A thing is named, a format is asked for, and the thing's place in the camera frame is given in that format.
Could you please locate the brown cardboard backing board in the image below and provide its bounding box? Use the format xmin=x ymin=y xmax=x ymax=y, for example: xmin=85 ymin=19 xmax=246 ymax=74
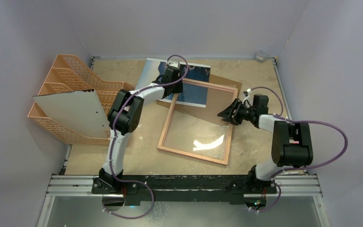
xmin=173 ymin=74 xmax=242 ymax=125

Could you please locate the ocean cliff photo print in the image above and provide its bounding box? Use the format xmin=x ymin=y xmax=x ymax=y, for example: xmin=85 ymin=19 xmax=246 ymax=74
xmin=135 ymin=58 xmax=210 ymax=107

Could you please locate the clear acrylic sheet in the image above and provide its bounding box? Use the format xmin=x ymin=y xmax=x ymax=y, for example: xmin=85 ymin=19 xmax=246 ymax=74
xmin=164 ymin=83 xmax=235 ymax=160

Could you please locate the pink wooden photo frame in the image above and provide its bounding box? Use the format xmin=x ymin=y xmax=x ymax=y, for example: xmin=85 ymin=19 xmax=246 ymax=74
xmin=157 ymin=78 xmax=239 ymax=166

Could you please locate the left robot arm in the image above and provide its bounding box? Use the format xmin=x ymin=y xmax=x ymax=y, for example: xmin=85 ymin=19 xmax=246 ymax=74
xmin=98 ymin=63 xmax=189 ymax=193

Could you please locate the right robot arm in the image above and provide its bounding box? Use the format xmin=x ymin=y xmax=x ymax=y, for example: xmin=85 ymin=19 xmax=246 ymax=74
xmin=217 ymin=95 xmax=313 ymax=192

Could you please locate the small clear jar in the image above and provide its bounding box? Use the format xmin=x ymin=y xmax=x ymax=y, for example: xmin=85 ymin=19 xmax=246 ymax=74
xmin=255 ymin=50 xmax=267 ymax=62

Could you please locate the white sheet in organizer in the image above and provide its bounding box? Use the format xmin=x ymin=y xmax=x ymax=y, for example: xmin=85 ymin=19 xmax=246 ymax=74
xmin=33 ymin=89 xmax=110 ymax=139

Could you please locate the orange plastic file organizer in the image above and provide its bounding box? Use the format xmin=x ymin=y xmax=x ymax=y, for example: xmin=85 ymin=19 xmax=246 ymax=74
xmin=28 ymin=54 xmax=134 ymax=145

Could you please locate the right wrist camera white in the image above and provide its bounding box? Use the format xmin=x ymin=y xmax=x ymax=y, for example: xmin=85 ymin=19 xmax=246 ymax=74
xmin=242 ymin=88 xmax=252 ymax=104

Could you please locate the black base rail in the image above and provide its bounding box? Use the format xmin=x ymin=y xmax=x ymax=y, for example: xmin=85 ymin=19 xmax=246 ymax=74
xmin=92 ymin=173 xmax=277 ymax=206

